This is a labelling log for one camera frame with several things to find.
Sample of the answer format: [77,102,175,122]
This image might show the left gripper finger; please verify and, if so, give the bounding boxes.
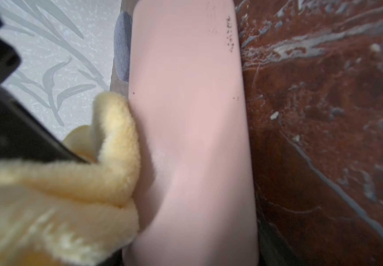
[257,212,307,266]

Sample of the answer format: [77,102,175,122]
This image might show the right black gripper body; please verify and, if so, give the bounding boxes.
[0,20,83,162]

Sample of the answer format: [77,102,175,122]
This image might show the yellow microfiber cloth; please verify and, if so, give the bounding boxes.
[0,92,141,266]

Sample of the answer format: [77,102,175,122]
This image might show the pink eyeglass case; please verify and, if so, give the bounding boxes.
[123,1,259,266]

